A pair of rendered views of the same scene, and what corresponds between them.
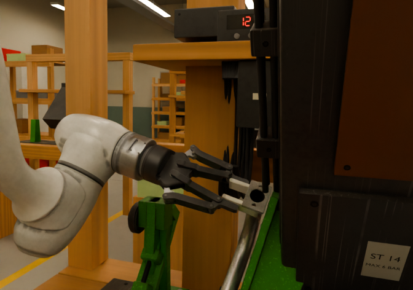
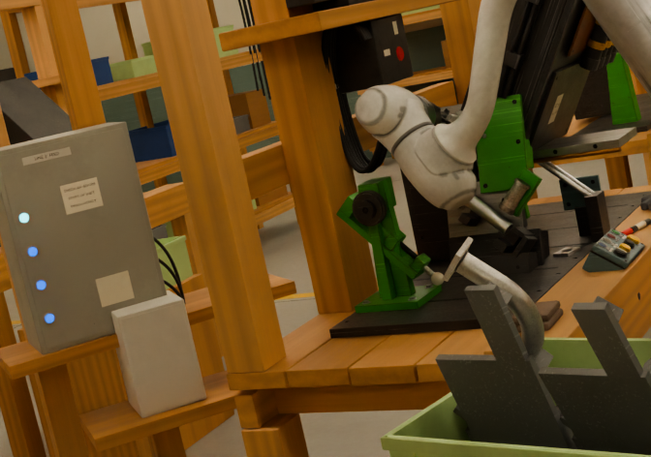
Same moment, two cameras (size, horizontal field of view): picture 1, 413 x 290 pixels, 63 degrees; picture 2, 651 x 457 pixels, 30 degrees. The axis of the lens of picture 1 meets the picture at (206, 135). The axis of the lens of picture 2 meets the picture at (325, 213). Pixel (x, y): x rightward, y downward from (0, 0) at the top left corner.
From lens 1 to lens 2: 2.65 m
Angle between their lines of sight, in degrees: 76
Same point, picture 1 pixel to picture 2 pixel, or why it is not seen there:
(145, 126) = not seen: outside the picture
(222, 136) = (334, 111)
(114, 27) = not seen: outside the picture
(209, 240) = (355, 237)
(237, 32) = not seen: outside the picture
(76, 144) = (417, 106)
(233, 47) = (372, 8)
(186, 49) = (350, 13)
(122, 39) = not seen: outside the picture
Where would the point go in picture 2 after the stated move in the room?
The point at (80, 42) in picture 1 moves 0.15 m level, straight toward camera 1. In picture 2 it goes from (201, 17) to (277, 1)
